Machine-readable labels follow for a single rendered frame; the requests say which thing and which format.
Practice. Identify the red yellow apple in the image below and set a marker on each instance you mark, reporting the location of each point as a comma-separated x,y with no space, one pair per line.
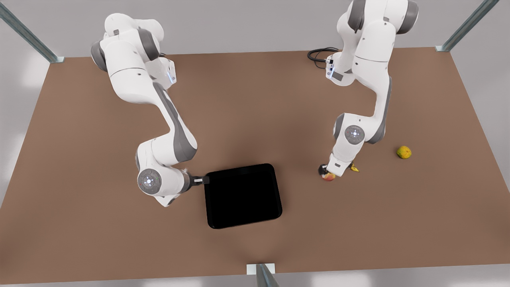
329,176

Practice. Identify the black square tray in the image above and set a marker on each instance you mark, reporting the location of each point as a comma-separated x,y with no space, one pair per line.
242,195

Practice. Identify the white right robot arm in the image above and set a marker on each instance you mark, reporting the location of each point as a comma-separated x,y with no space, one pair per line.
135,75

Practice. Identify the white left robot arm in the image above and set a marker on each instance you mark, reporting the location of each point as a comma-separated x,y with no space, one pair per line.
368,44

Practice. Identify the yellow banana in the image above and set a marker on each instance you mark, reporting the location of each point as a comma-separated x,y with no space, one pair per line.
354,168

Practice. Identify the yellow green pear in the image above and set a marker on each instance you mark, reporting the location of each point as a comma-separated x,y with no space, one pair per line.
404,152

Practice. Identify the silver frame post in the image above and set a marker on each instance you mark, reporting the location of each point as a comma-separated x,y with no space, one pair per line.
466,26
28,34
263,275

